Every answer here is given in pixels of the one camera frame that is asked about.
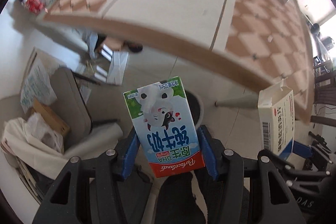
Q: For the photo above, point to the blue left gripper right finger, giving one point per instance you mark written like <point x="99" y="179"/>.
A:
<point x="207" y="147"/>

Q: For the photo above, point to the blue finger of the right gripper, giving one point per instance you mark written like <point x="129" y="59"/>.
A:
<point x="302" y="150"/>

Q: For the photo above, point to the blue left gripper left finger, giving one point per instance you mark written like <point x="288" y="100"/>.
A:
<point x="128" y="153"/>

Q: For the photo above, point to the milk carton with cow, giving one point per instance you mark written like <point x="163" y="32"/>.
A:
<point x="163" y="122"/>

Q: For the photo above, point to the white medicine box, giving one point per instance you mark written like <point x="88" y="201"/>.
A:
<point x="277" y="119"/>

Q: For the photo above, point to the white round trash bin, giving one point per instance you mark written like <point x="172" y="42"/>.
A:
<point x="196" y="108"/>

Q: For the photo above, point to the grey padded chair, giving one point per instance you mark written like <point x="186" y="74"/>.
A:
<point x="70" y="105"/>

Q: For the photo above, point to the black trouser legs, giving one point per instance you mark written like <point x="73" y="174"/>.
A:
<point x="176" y="202"/>

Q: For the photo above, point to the white table leg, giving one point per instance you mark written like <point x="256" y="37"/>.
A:
<point x="249" y="101"/>

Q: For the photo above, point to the brown cardboard box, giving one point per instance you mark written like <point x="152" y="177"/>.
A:
<point x="51" y="118"/>

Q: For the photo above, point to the white flat boxes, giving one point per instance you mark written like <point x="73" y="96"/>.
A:
<point x="116" y="69"/>

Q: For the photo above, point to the printed plastic bag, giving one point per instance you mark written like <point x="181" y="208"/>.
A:
<point x="37" y="86"/>

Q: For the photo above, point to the cream fabric cloth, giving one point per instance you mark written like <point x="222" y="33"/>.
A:
<point x="18" y="139"/>

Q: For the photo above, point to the checkered dining table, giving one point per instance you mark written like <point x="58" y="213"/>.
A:
<point x="255" y="43"/>

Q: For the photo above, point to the red cola can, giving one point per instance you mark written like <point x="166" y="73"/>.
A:
<point x="34" y="6"/>

